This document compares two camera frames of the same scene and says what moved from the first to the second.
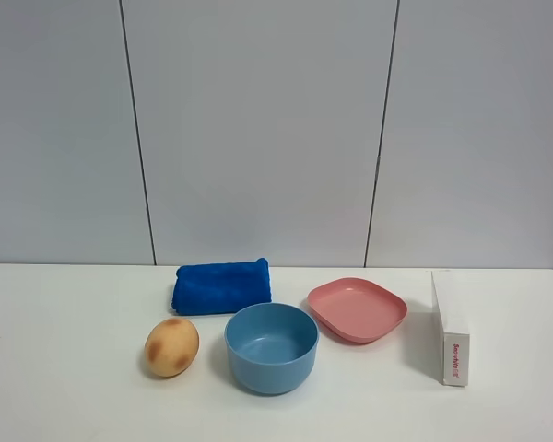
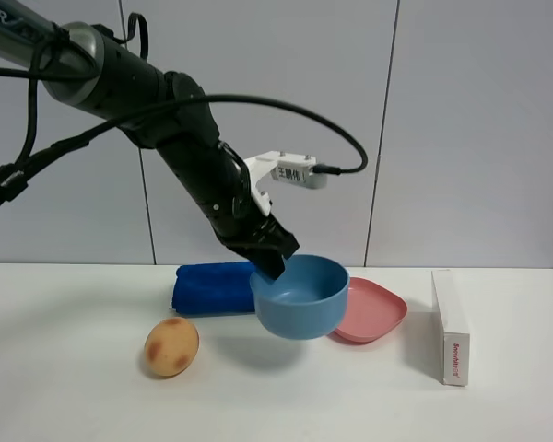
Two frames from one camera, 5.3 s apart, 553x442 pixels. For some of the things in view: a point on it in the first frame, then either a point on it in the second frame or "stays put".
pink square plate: [358, 309] stays put
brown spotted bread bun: [171, 347] stays put
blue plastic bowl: [272, 347] → [306, 301]
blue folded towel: [208, 289] stays put
